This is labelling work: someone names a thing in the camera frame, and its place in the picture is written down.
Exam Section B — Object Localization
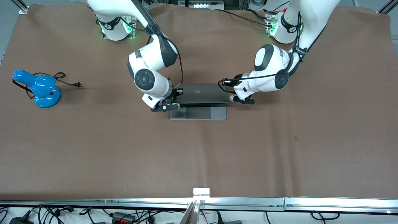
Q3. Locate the grey laptop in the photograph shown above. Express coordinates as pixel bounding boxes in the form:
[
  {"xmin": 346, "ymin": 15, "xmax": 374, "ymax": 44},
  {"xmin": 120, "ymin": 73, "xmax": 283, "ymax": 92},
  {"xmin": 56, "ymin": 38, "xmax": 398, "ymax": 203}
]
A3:
[{"xmin": 170, "ymin": 83, "xmax": 229, "ymax": 121}]

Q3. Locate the brown table mat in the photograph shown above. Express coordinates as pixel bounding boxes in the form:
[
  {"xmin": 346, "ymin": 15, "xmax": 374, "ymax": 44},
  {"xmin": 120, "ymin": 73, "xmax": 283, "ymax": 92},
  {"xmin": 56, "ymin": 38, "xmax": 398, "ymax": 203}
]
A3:
[{"xmin": 0, "ymin": 3, "xmax": 398, "ymax": 201}]

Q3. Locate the grey device with connectors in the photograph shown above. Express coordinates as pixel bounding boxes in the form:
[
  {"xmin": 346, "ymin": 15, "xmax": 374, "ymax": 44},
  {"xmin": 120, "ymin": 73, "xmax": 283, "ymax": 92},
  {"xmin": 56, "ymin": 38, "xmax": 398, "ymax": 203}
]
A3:
[{"xmin": 179, "ymin": 0, "xmax": 225, "ymax": 10}]

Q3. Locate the aluminium profile beam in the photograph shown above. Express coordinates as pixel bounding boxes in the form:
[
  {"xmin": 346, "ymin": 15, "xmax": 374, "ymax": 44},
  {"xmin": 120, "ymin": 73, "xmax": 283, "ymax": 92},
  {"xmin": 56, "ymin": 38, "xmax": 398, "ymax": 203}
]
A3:
[{"xmin": 179, "ymin": 199, "xmax": 206, "ymax": 224}]

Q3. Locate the black orange connector box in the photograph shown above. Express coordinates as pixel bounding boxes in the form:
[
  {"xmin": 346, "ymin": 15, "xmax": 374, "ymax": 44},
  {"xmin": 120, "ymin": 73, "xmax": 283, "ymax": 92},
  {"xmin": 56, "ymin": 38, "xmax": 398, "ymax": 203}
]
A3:
[{"xmin": 111, "ymin": 212, "xmax": 136, "ymax": 223}]

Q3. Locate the black power adapter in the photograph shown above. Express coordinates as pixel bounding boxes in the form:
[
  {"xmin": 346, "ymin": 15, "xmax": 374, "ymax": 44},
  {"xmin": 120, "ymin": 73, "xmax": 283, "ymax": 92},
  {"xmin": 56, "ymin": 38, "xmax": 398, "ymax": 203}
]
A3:
[{"xmin": 9, "ymin": 215, "xmax": 34, "ymax": 224}]

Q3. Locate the long black base cable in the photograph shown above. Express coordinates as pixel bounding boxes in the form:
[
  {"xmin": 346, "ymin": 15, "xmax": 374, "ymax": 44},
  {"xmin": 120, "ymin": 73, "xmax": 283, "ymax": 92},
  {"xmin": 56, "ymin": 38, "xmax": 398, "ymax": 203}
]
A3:
[{"xmin": 215, "ymin": 9, "xmax": 274, "ymax": 28}]

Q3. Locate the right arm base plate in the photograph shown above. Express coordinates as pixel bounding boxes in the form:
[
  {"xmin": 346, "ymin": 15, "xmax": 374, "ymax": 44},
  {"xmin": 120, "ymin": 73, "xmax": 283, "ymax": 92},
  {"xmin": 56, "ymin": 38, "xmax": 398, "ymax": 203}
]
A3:
[{"xmin": 103, "ymin": 14, "xmax": 137, "ymax": 40}]

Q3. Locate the black lamp cord with plug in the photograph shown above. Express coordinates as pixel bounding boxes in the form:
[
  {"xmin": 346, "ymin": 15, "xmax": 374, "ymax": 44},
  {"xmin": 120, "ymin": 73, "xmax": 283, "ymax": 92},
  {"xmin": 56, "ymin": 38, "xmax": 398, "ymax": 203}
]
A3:
[{"xmin": 12, "ymin": 72, "xmax": 84, "ymax": 100}]

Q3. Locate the short black base cable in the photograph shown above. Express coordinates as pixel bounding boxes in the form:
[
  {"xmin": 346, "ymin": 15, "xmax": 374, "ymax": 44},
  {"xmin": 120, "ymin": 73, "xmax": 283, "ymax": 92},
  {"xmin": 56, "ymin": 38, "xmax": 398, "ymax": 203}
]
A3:
[{"xmin": 246, "ymin": 9, "xmax": 269, "ymax": 20}]

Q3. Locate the aluminium table edge rail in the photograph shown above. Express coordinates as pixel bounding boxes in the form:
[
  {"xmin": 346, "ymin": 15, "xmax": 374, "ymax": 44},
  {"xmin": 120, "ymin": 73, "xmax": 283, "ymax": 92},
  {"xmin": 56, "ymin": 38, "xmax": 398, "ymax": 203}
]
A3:
[
  {"xmin": 0, "ymin": 199, "xmax": 106, "ymax": 208},
  {"xmin": 105, "ymin": 197, "xmax": 285, "ymax": 212},
  {"xmin": 284, "ymin": 196, "xmax": 398, "ymax": 215}
]

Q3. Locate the looped black floor cable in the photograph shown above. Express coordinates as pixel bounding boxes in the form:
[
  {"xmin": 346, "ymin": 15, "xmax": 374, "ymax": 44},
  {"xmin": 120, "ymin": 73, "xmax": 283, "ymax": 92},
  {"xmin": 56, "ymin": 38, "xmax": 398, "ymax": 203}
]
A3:
[{"xmin": 311, "ymin": 211, "xmax": 340, "ymax": 221}]

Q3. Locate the tangled black floor cable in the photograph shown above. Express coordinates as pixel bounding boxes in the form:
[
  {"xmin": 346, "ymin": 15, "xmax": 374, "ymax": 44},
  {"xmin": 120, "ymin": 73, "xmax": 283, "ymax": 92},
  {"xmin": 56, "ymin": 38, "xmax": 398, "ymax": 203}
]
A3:
[{"xmin": 30, "ymin": 204, "xmax": 94, "ymax": 224}]

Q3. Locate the dark frame post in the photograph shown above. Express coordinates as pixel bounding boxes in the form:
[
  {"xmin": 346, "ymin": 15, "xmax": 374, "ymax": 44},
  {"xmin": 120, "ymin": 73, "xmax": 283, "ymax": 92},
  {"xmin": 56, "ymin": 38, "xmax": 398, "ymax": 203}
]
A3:
[{"xmin": 377, "ymin": 0, "xmax": 398, "ymax": 15}]

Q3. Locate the aluminium frame post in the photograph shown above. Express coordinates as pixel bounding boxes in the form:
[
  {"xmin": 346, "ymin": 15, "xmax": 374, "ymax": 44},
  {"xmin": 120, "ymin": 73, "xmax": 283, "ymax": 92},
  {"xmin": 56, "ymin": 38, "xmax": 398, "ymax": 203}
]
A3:
[{"xmin": 11, "ymin": 0, "xmax": 30, "ymax": 15}]

